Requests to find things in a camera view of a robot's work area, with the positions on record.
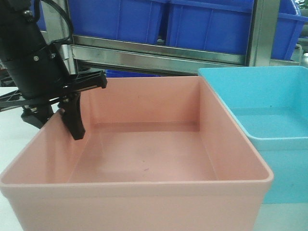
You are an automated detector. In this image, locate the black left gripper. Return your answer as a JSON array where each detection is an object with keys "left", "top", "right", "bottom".
[{"left": 0, "top": 70, "right": 107, "bottom": 140}]

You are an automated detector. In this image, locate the pink plastic box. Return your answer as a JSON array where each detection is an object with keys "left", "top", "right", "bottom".
[{"left": 0, "top": 77, "right": 273, "bottom": 231}]

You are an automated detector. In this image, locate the light blue plastic box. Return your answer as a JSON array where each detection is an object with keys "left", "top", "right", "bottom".
[{"left": 198, "top": 66, "right": 308, "bottom": 204}]

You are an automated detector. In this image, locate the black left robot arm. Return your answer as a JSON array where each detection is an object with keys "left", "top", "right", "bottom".
[{"left": 0, "top": 0, "right": 107, "bottom": 140}]

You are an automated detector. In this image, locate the blue bin under shelf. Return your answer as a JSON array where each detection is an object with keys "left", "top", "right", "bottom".
[{"left": 105, "top": 69, "right": 160, "bottom": 77}]

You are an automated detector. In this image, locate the stainless steel front shelf rack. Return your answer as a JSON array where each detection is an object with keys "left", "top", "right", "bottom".
[{"left": 40, "top": 0, "right": 301, "bottom": 77}]

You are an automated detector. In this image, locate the blue storage bin left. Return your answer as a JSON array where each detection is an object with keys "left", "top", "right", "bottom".
[{"left": 38, "top": 0, "right": 169, "bottom": 45}]

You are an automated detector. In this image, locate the blue storage bin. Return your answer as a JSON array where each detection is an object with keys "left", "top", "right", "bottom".
[
  {"left": 166, "top": 0, "right": 253, "bottom": 55},
  {"left": 38, "top": 0, "right": 169, "bottom": 45}
]

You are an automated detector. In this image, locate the blue storage bin right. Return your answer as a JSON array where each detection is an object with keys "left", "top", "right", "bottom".
[{"left": 166, "top": 0, "right": 253, "bottom": 55}]

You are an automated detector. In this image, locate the blue bin far right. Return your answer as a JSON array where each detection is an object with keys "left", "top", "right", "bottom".
[{"left": 271, "top": 0, "right": 308, "bottom": 60}]

